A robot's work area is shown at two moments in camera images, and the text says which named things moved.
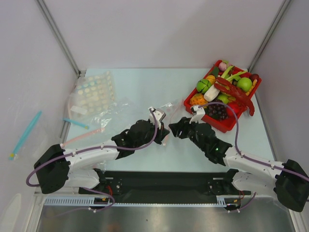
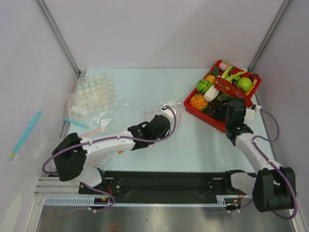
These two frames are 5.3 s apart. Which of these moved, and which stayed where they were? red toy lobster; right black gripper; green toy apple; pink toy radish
Moved: right black gripper
Stayed: green toy apple; red toy lobster; pink toy radish
